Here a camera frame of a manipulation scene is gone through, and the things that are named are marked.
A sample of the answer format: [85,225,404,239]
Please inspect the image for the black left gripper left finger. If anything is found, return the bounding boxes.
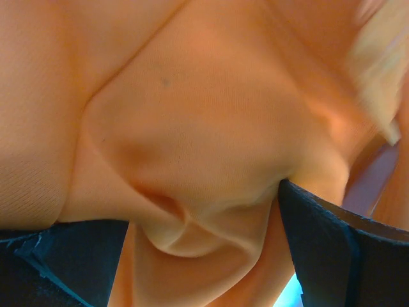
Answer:
[1,220,128,307]

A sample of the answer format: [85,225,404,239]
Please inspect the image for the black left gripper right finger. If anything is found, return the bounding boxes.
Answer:
[278,180,408,307]

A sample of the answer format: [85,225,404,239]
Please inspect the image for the orange zip jacket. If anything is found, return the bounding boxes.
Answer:
[1,1,408,306]

